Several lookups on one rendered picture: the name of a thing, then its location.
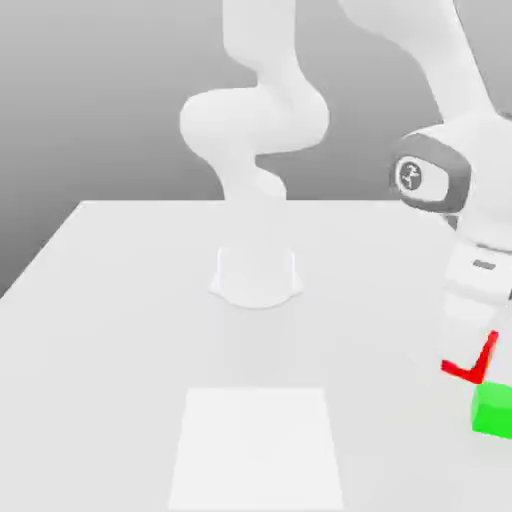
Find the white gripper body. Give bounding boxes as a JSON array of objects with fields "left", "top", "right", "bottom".
[{"left": 442, "top": 243, "right": 512, "bottom": 310}]

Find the small red cube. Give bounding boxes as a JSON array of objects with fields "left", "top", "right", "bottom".
[{"left": 440, "top": 330, "right": 500, "bottom": 386}]

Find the small green cube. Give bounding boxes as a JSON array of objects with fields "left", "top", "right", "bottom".
[{"left": 470, "top": 380, "right": 512, "bottom": 441}]

